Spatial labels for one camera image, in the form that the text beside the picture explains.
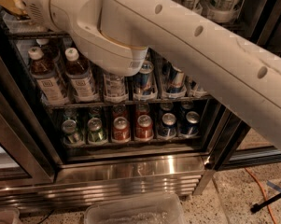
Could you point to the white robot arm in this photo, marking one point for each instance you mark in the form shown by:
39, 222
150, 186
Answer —
116, 35

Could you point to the stainless steel fridge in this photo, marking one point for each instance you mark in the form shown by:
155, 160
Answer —
39, 171

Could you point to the left green soda can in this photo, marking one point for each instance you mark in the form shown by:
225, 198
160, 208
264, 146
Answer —
72, 135

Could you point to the green soda can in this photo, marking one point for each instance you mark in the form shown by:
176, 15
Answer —
96, 132
72, 135

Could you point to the right green soda can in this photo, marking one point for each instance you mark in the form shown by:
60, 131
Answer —
96, 132

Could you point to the front left Red Bull can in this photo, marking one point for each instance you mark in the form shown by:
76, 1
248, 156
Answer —
144, 82

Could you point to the red bull can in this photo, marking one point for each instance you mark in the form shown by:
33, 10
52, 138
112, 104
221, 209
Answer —
144, 82
172, 81
196, 90

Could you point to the left red soda can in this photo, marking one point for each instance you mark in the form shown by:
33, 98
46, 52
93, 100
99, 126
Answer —
121, 130

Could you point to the red soda can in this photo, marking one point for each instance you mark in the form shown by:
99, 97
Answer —
144, 127
121, 130

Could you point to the right red soda can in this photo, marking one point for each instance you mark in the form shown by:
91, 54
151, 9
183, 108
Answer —
144, 127

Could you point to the front middle Red Bull can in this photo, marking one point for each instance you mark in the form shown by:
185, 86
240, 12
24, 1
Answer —
172, 81

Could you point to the front right Red Bull can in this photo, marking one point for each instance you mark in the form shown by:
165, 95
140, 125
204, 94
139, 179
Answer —
196, 90

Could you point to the left blue soda can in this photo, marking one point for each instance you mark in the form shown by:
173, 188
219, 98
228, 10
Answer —
167, 127

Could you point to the blue soda can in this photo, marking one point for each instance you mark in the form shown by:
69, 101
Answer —
167, 127
190, 124

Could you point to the right white green can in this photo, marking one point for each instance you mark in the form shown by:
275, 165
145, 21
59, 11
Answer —
222, 0

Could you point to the right blue soda can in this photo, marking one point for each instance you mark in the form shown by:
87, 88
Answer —
190, 124

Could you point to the open glass fridge door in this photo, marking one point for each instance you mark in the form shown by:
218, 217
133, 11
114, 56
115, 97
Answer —
260, 22

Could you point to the front left tea bottle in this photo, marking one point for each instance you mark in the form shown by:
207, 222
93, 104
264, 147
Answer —
43, 70

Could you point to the tea bottle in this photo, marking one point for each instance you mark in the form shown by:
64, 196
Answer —
79, 72
43, 70
115, 89

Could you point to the front middle tea bottle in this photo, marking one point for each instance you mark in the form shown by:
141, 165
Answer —
79, 72

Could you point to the front right tea bottle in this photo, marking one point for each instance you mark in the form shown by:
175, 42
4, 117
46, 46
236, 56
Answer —
115, 89

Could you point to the clear plastic bin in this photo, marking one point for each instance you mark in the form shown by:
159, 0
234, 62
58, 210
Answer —
159, 208

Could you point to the black stand leg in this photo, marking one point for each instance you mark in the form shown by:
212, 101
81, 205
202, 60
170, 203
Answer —
257, 206

